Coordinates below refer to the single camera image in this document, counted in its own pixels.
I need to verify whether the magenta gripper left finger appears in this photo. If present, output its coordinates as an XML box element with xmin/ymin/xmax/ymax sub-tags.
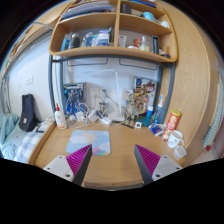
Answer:
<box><xmin>44</xmin><ymin>145</ymin><xmax>92</xmax><ymax>185</ymax></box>

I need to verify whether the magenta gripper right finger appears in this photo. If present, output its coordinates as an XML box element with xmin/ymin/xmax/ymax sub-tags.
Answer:
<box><xmin>134</xmin><ymin>145</ymin><xmax>182</xmax><ymax>185</ymax></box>

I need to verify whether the pastel cloud mouse pad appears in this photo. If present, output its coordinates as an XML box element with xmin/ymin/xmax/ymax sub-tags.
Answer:
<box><xmin>66</xmin><ymin>130</ymin><xmax>111</xmax><ymax>156</ymax></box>

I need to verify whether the small white cup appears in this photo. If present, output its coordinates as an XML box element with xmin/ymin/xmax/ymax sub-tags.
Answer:
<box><xmin>173</xmin><ymin>146</ymin><xmax>187</xmax><ymax>160</ymax></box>

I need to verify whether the blue snack packet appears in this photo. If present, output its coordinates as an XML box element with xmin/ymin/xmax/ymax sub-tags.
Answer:
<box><xmin>149</xmin><ymin>123</ymin><xmax>165</xmax><ymax>136</ymax></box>

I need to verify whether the white mug with face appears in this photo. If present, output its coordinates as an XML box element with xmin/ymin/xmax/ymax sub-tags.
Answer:
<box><xmin>167</xmin><ymin>130</ymin><xmax>184</xmax><ymax>148</ymax></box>

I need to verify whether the white bottle red cap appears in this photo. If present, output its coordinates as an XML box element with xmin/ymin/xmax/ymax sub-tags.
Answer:
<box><xmin>55</xmin><ymin>106</ymin><xmax>67</xmax><ymax>129</ymax></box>

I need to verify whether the plaid bed sheet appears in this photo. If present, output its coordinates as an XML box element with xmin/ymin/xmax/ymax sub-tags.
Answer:
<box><xmin>14</xmin><ymin>132</ymin><xmax>42</xmax><ymax>163</ymax></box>

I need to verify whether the blue spray bottle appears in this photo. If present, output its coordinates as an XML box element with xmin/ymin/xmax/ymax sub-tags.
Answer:
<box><xmin>153</xmin><ymin>94</ymin><xmax>163</xmax><ymax>124</ymax></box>

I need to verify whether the red chips can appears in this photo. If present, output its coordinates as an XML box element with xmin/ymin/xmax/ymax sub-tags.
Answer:
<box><xmin>162</xmin><ymin>110</ymin><xmax>181</xmax><ymax>140</ymax></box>

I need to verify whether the figurine model on desk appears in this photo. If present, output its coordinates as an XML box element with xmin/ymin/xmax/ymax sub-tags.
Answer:
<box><xmin>124</xmin><ymin>93</ymin><xmax>138</xmax><ymax>126</ymax></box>

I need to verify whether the white desk lamp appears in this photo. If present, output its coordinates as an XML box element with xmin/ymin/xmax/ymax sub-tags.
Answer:
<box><xmin>108</xmin><ymin>69</ymin><xmax>124</xmax><ymax>122</ymax></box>

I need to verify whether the white power strip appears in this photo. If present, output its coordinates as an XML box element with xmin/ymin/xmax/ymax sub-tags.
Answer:
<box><xmin>99</xmin><ymin>117</ymin><xmax>112</xmax><ymax>126</ymax></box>

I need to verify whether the blue robot model box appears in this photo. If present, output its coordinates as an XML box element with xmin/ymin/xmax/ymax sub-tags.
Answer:
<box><xmin>64</xmin><ymin>83</ymin><xmax>86</xmax><ymax>115</ymax></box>

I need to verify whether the colourful poster box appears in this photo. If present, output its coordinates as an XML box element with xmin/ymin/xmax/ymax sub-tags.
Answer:
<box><xmin>134</xmin><ymin>77</ymin><xmax>157</xmax><ymax>114</ymax></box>

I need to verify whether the teal blanket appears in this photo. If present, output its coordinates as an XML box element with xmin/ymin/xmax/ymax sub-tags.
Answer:
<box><xmin>0</xmin><ymin>113</ymin><xmax>19</xmax><ymax>160</ymax></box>

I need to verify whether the wooden wall shelf unit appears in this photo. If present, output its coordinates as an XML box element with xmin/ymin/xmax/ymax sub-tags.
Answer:
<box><xmin>49</xmin><ymin>0</ymin><xmax>178</xmax><ymax>63</ymax></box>

